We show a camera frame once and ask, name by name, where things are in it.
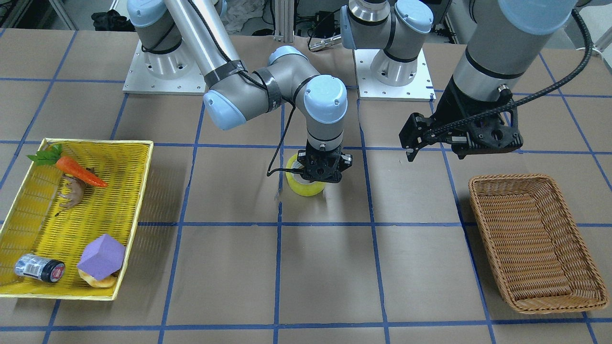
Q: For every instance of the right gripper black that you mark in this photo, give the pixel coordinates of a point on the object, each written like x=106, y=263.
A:
x=345, y=162

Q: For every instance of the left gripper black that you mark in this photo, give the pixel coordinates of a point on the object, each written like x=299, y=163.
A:
x=450, y=106

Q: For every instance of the yellow tape roll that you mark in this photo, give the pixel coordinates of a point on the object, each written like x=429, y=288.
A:
x=298, y=184

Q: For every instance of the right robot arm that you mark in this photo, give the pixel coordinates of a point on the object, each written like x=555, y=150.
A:
x=178, y=35

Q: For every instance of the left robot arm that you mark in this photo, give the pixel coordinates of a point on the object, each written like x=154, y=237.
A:
x=508, y=37

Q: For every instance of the brown wicker basket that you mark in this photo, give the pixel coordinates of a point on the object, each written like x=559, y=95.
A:
x=537, y=255

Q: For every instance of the purple foam cube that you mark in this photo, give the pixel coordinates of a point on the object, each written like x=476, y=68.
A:
x=102, y=257

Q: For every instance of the toy bread croissant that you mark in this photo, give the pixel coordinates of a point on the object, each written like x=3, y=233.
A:
x=107, y=282

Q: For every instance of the brown toy animal figure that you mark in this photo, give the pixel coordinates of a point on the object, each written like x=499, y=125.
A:
x=76, y=192

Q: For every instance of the yellow woven basket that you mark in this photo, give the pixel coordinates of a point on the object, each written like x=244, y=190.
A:
x=34, y=223

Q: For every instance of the orange toy carrot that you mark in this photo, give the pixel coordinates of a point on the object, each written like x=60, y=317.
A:
x=54, y=157

